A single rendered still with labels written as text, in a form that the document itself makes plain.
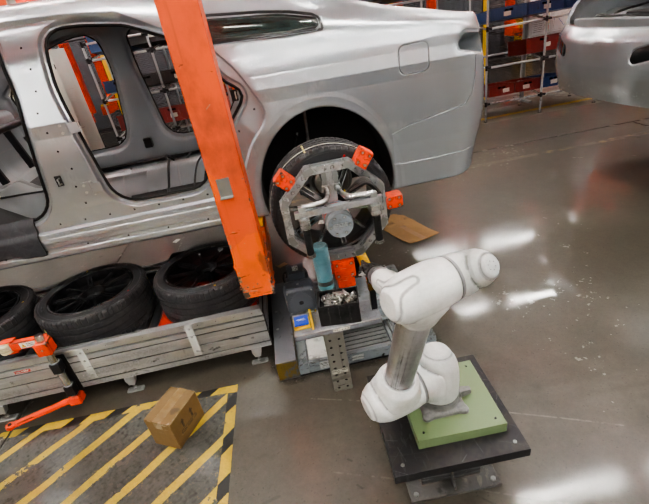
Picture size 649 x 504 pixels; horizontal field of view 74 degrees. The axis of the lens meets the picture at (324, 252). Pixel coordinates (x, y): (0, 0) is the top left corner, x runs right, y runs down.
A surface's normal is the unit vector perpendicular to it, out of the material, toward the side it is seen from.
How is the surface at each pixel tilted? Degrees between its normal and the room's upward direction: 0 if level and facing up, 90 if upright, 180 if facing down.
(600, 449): 0
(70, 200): 91
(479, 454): 0
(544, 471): 0
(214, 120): 90
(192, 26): 90
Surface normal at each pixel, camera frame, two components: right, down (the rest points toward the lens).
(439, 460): -0.16, -0.86
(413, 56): 0.15, 0.46
